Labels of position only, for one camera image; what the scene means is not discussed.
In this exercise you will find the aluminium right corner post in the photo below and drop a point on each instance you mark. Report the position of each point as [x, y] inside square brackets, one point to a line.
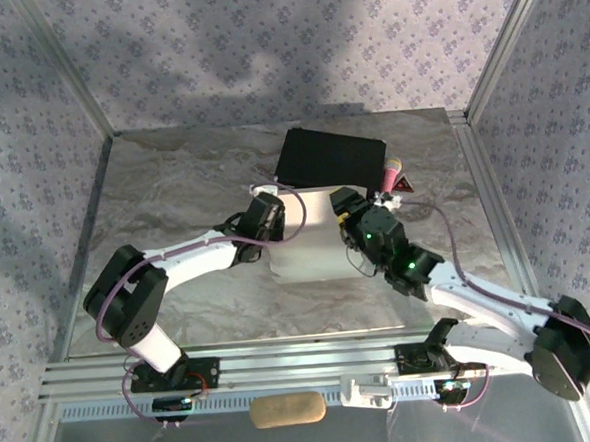
[507, 43]

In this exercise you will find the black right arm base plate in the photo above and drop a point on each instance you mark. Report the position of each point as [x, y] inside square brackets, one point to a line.
[409, 361]

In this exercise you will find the white plastic clamp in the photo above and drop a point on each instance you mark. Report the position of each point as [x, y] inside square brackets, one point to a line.
[365, 392]

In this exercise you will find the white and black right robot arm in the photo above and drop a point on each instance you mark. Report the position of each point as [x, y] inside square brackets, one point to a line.
[480, 295]

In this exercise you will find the white paper box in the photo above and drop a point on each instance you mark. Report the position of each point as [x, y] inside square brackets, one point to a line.
[311, 240]

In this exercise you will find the pink toy microphone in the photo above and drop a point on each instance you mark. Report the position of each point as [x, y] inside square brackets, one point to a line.
[391, 175]

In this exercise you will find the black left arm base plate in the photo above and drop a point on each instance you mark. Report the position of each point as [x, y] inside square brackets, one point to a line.
[209, 371]

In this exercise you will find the aluminium left side rail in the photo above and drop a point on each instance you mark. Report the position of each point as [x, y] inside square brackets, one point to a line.
[92, 218]

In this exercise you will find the black red triangle token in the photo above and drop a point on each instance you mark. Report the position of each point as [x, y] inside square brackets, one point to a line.
[406, 187]

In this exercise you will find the black carrying case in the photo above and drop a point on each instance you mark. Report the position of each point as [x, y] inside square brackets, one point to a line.
[331, 156]

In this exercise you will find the small black circuit board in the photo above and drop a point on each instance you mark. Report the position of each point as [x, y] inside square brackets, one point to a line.
[453, 389]
[168, 405]

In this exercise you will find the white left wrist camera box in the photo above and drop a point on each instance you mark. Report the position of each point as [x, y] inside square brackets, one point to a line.
[265, 188]

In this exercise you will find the aluminium left corner post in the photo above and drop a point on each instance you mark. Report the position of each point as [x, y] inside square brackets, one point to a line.
[65, 65]

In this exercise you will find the aluminium corner post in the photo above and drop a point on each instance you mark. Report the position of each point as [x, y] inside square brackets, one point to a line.
[507, 43]
[65, 65]

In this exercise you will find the aluminium front frame rail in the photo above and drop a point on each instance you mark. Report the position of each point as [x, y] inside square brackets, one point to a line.
[304, 366]

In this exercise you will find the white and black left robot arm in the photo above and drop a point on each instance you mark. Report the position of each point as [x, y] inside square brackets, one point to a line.
[187, 260]

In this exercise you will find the tan oblong sponge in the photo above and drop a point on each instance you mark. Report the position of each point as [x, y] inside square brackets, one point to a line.
[286, 409]

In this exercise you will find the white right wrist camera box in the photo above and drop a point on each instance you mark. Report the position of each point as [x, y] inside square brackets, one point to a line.
[391, 202]

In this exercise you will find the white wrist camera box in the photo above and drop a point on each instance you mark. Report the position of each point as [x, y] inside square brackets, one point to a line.
[265, 188]
[391, 202]

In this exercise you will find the aluminium right side rail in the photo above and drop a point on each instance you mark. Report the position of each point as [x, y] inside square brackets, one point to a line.
[491, 194]

